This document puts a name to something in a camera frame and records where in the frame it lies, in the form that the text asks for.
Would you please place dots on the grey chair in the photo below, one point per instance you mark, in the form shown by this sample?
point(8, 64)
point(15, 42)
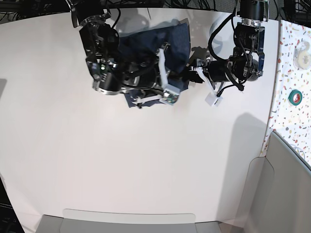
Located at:
point(78, 221)
point(277, 197)

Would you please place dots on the dark blue t-shirt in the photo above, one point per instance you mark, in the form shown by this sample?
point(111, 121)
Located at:
point(175, 51)

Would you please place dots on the gripper body image-left arm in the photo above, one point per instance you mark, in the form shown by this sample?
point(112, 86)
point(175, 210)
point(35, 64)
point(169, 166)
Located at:
point(145, 85)

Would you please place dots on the grey chair bottom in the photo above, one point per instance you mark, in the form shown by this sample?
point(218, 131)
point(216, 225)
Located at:
point(78, 221)

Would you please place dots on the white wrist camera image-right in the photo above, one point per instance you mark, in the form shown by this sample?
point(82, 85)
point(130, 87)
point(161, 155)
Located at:
point(213, 100)

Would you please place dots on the green tape roll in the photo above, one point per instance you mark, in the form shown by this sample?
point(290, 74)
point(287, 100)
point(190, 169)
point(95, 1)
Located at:
point(295, 97)

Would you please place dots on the clear tape roll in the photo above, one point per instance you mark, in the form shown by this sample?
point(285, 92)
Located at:
point(302, 56)

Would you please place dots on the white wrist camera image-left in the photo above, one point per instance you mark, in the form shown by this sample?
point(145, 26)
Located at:
point(170, 95)

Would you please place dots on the grey chair right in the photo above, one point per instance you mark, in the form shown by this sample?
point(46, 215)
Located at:
point(277, 197)

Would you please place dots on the gripper body image-right arm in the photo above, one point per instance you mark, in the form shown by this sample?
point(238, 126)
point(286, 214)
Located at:
point(197, 72)

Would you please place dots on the terrazzo patterned side surface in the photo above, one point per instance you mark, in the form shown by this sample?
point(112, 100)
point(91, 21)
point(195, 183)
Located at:
point(293, 123)

